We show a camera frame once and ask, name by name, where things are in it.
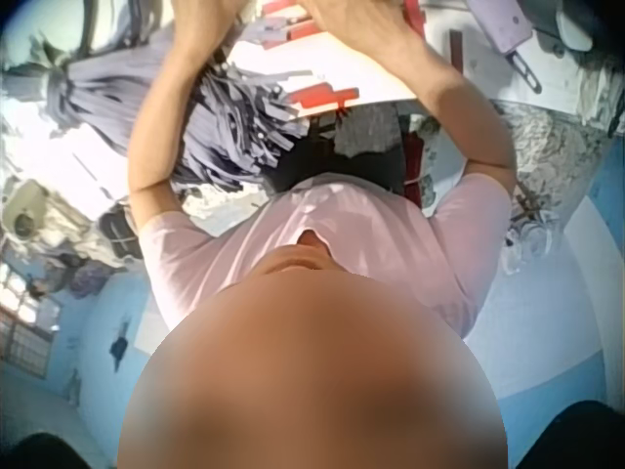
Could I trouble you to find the barred window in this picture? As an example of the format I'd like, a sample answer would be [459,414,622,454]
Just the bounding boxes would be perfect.
[0,271,62,374]

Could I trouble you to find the purple phone case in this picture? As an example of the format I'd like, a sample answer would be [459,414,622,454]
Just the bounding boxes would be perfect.
[466,0,534,55]

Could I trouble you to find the dark red cloth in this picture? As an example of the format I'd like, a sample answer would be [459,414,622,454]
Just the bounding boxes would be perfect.
[401,130,427,208]

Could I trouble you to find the white round container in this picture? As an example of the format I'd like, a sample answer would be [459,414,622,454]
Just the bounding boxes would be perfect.
[555,8,595,53]

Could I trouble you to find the person's legs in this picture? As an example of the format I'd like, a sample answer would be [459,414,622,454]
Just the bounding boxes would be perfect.
[271,140,406,197]

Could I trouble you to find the person's right hand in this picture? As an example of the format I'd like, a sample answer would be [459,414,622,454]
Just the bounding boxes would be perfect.
[298,0,422,56]

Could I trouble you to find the grey checked cloth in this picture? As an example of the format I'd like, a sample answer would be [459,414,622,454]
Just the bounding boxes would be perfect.
[333,104,402,158]

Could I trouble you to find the red fabric strip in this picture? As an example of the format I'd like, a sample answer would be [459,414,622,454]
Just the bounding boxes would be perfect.
[402,0,429,38]

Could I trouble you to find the heap of grey fabric strips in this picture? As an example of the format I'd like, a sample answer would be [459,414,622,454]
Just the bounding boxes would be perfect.
[3,29,313,192]

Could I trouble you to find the red fabric piece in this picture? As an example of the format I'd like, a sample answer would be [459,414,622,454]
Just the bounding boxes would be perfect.
[287,82,361,111]

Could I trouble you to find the clear glass jars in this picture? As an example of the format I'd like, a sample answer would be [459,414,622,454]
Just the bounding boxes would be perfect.
[502,219,554,276]

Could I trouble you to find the heap of crumpled grey cloth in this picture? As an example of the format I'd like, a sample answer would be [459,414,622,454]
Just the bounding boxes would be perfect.
[487,97,612,198]

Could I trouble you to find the person's left hand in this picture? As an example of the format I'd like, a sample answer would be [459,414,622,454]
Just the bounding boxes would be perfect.
[171,0,244,64]

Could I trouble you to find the stack of red fabric pieces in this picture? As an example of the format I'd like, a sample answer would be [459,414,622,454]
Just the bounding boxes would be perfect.
[262,0,319,51]

